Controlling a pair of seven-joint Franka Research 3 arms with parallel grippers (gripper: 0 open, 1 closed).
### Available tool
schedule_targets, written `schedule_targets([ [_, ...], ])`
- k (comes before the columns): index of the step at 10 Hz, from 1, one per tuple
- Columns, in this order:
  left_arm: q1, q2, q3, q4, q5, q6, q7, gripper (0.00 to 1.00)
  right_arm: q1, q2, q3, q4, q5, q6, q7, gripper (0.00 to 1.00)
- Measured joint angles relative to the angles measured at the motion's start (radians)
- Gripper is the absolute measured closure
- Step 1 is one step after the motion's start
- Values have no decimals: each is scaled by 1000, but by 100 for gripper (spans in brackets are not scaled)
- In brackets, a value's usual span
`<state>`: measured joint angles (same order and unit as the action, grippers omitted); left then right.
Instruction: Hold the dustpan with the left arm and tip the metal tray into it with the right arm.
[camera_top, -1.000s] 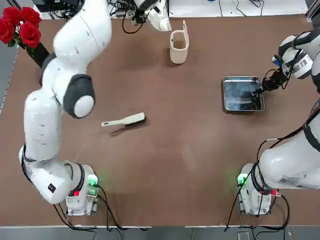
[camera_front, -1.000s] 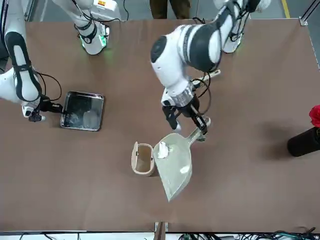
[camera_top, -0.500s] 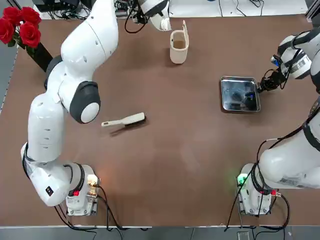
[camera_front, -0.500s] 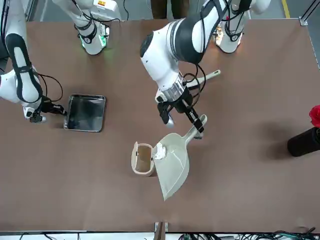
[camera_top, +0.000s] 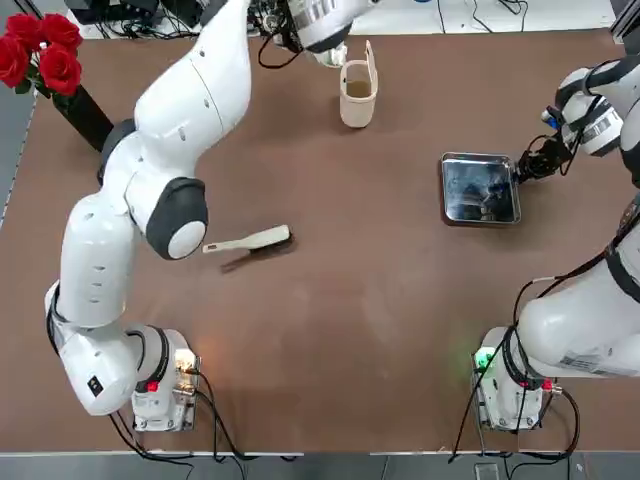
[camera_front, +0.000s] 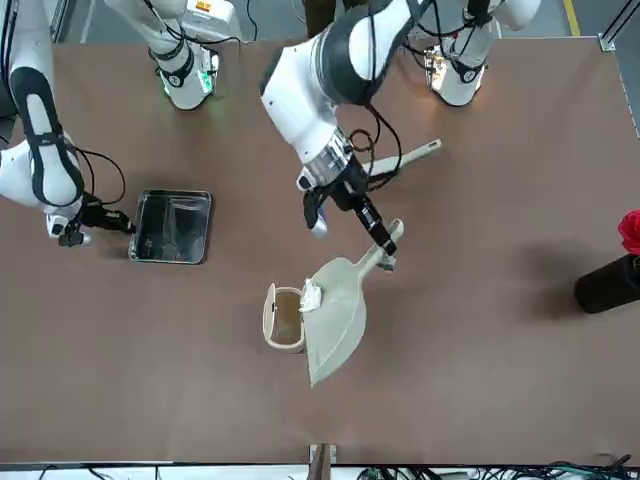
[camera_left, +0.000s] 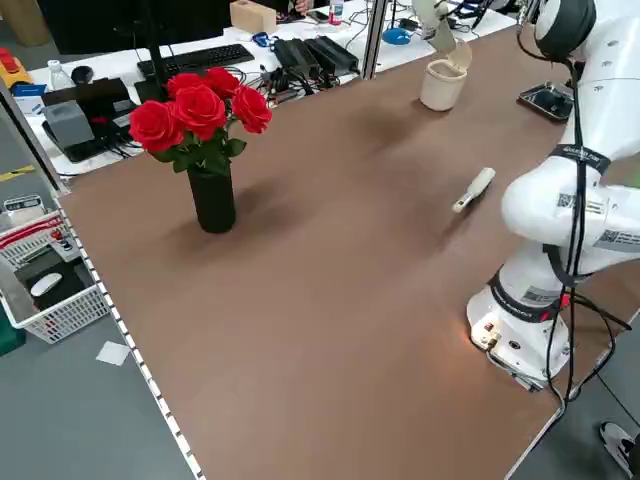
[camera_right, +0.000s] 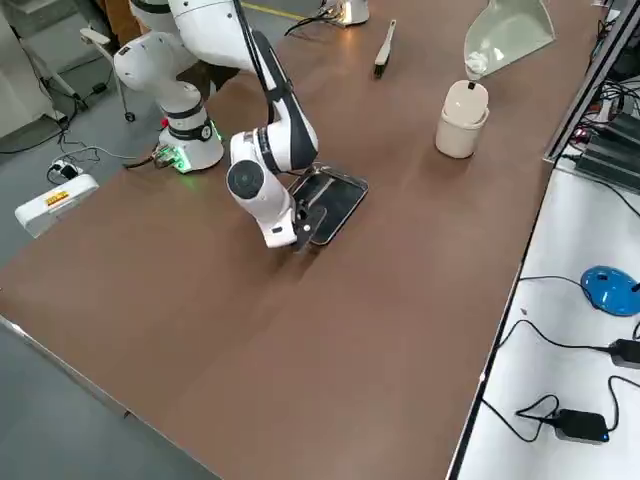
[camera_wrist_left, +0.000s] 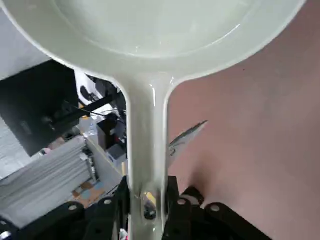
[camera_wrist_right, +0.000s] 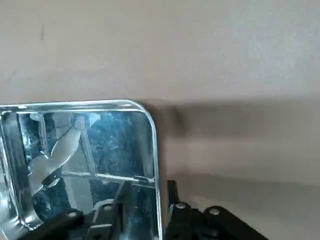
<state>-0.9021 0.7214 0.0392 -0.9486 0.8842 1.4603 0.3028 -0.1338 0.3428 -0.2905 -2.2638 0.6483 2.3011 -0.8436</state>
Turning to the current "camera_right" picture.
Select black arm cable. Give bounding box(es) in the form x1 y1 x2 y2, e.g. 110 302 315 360
230 0 301 126

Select white paper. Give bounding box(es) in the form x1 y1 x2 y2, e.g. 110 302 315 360
464 49 490 77

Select white control box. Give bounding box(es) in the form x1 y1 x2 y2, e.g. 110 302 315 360
14 173 100 239

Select beige mini trash bin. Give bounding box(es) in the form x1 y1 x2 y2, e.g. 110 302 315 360
434 79 490 160

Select white power strip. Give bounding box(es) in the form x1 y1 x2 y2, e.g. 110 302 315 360
47 158 84 182

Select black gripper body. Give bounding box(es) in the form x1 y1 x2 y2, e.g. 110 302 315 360
291 197 329 254

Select black power adapter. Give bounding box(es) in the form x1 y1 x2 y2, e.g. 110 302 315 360
554 408 609 444
612 338 640 370

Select metal tray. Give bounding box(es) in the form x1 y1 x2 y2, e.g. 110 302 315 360
285 167 370 246

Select black power supply units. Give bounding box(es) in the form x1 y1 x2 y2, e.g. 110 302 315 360
574 112 640 194

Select blue round gadget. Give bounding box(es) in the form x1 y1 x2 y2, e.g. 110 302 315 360
580 266 640 317

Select white hand brush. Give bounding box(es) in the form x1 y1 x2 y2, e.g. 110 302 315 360
373 19 398 81

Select aluminium frame post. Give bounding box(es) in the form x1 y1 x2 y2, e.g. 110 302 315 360
543 0 640 164

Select pale grey plastic dustpan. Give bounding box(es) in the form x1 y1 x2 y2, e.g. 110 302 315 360
463 0 557 81

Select white desk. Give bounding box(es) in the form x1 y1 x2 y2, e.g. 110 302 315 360
447 164 640 480

